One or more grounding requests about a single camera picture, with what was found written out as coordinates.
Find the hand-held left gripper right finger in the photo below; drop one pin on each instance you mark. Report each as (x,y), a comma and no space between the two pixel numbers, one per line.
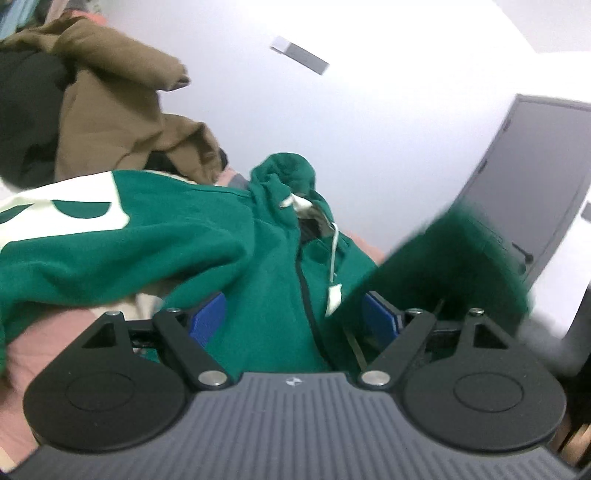
(381,318)

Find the patchwork quilt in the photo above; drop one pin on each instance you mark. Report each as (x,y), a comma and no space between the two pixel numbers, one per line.
(46,341)

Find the white wall switch plate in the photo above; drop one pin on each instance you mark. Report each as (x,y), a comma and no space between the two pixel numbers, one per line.
(279,44)

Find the grey wall switch panel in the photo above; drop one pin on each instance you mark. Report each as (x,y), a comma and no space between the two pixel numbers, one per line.
(308,59)

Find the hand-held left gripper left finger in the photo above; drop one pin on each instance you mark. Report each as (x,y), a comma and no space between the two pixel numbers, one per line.
(207,318)

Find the black garment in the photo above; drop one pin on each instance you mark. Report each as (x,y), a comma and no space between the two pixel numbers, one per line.
(23,115)

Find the brown garment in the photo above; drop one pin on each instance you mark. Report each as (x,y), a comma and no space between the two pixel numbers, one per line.
(106,92)

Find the green hoodie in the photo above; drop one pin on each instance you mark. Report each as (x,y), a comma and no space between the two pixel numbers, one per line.
(207,249)

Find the grey door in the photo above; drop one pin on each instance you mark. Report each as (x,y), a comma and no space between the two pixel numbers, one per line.
(545,175)

